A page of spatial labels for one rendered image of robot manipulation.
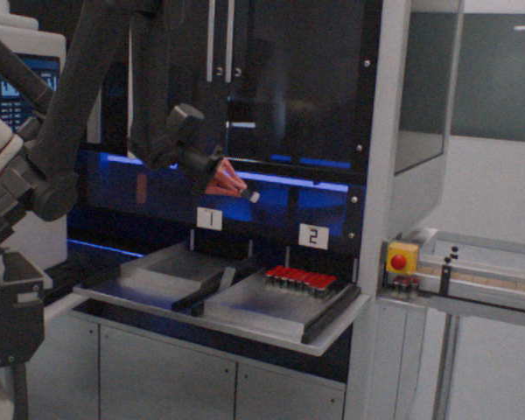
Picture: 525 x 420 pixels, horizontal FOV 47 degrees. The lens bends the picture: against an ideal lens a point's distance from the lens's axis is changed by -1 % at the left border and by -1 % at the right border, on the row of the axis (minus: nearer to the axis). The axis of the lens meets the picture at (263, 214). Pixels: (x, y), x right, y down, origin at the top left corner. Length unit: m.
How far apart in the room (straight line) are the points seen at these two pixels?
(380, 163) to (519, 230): 4.72
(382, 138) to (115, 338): 1.16
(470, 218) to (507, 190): 0.44
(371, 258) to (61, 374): 1.29
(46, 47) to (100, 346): 1.03
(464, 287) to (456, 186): 4.55
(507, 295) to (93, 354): 1.41
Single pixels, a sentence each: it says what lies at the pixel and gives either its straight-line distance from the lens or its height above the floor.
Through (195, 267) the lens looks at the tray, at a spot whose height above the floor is 0.88.
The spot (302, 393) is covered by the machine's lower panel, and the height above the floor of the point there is 0.54.
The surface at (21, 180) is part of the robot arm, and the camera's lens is 1.06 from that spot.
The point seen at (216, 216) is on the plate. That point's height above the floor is 1.03.
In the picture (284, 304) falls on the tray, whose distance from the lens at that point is 1.58.
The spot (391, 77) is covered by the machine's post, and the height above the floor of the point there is 1.47.
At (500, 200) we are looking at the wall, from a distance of 6.25.
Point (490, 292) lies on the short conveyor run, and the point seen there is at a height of 0.92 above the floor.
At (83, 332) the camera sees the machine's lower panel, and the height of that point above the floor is 0.53.
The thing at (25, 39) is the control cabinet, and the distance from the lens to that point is 1.92.
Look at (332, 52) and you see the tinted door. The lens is 1.68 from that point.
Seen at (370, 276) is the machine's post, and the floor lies 0.94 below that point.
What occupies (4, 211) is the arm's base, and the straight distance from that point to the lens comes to 1.04.
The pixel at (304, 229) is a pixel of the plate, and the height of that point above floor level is 1.04.
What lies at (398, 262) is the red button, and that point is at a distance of 1.62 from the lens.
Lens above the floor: 1.43
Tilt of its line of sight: 12 degrees down
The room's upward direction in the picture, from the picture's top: 3 degrees clockwise
